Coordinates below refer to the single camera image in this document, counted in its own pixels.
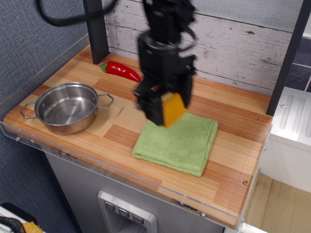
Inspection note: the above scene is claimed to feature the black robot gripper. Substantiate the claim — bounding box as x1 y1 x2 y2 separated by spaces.
133 31 196 125

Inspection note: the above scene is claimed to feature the yellow toy cheese wedge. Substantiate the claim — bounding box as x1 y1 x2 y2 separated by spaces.
161 92 186 128

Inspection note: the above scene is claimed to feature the stainless steel pot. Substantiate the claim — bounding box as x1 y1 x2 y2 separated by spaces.
20 82 114 135

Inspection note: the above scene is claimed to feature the silver toy fridge cabinet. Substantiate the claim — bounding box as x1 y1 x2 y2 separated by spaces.
46 153 225 233

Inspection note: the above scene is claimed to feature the dark grey post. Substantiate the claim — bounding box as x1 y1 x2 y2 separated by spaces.
83 0 109 65
266 0 311 116

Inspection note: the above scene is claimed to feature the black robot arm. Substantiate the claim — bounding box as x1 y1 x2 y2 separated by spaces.
134 0 196 128

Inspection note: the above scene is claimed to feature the dark grey right post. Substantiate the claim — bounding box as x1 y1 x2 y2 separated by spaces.
266 0 311 116

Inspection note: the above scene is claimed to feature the green folded cloth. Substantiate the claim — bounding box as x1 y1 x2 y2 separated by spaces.
133 113 219 177

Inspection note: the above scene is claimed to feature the yellow object bottom left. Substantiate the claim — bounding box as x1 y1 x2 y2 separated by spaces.
22 222 43 233

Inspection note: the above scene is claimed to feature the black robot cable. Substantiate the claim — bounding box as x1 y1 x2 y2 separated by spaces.
36 0 122 27

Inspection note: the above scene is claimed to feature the grey ice dispenser panel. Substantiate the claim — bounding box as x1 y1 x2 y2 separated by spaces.
98 190 158 233

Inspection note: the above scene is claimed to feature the white toy sink unit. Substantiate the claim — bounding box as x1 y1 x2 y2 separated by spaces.
259 87 311 192

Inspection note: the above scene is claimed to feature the black hose bottom left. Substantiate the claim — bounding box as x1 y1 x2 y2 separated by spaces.
0 216 25 233

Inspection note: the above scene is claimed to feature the dark grey left post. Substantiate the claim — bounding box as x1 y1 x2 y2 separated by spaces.
83 0 109 65

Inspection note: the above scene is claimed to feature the red toy chili pepper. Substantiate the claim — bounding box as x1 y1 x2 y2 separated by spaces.
100 61 141 83

